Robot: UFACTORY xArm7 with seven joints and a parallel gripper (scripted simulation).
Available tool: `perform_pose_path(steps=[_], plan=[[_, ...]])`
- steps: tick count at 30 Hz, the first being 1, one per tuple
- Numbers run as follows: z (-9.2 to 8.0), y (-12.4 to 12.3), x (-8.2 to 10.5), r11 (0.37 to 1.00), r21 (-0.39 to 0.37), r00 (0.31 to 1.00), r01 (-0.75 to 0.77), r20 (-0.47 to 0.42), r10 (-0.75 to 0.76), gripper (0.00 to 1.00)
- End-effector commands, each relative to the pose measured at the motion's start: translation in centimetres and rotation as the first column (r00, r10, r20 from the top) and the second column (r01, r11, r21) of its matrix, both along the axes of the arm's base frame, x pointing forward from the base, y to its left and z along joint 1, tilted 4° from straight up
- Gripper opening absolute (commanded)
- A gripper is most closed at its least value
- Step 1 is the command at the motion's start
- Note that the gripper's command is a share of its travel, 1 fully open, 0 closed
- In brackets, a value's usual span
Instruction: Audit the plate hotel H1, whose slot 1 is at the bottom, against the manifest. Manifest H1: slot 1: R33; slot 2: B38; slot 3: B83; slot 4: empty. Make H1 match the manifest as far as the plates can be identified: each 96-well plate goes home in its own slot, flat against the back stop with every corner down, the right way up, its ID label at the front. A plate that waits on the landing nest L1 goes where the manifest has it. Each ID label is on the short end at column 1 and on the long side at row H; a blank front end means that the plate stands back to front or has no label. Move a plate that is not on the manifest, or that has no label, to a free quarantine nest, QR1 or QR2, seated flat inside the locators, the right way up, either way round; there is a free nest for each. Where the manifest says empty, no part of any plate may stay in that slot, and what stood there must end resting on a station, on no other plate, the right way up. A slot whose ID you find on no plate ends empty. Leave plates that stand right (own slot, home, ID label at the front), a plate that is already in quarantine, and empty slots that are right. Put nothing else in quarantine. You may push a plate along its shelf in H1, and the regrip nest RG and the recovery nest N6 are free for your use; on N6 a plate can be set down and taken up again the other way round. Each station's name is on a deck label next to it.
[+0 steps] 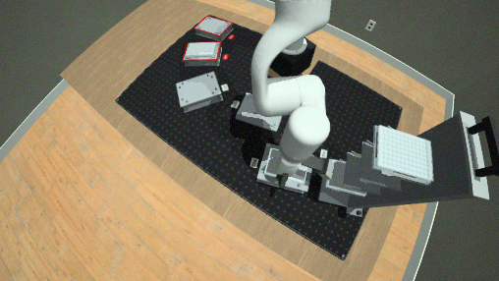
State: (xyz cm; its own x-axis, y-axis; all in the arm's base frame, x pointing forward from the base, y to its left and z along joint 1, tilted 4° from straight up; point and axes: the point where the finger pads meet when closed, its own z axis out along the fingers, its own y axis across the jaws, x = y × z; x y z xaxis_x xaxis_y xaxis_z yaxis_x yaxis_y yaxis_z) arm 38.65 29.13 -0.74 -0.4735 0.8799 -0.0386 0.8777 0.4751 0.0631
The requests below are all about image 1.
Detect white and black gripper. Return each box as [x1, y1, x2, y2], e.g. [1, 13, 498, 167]
[275, 149, 302, 189]

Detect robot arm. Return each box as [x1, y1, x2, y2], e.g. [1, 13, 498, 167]
[251, 0, 335, 180]

